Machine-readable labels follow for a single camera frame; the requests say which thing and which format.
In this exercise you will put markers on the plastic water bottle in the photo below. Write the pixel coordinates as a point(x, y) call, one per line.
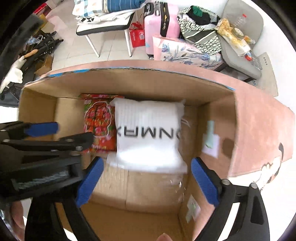
point(240, 21)

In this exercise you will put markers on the open cardboard box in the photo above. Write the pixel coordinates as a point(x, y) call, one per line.
point(125, 205)

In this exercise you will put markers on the small brown cardboard box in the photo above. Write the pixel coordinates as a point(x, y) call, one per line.
point(44, 66)

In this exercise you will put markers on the white XAMNO soft pack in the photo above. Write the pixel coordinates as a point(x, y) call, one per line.
point(148, 135)

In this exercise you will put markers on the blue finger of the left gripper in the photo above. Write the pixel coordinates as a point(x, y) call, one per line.
point(21, 130)
point(27, 143)

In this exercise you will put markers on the grey cushioned chair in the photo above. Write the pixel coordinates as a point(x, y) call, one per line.
point(248, 64)

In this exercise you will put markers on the black white patterned bag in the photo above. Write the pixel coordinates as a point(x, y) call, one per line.
point(197, 27)

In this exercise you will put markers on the pink suitcase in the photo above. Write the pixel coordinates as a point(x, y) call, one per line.
point(160, 19)

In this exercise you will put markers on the plaid folded bedding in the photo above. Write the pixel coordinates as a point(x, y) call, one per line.
point(87, 8)

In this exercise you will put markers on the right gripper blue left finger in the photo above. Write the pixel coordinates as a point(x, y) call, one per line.
point(43, 221)

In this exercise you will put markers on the yellow snack bag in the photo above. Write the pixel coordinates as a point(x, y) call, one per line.
point(235, 38)

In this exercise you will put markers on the red paper shopping bag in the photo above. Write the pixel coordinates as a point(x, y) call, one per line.
point(137, 35)

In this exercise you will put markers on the white goose plush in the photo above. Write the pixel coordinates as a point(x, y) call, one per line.
point(15, 74)

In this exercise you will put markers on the white metal chair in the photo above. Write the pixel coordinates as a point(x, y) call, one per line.
point(86, 29)

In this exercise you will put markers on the floral pink cushion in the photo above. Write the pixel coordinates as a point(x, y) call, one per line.
point(178, 51)

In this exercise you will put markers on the red floral snack pack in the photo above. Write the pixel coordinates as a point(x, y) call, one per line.
point(99, 119)

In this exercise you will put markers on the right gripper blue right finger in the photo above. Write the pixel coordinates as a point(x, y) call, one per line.
point(251, 222)

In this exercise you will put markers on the person's hand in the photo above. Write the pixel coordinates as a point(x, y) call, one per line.
point(12, 216)

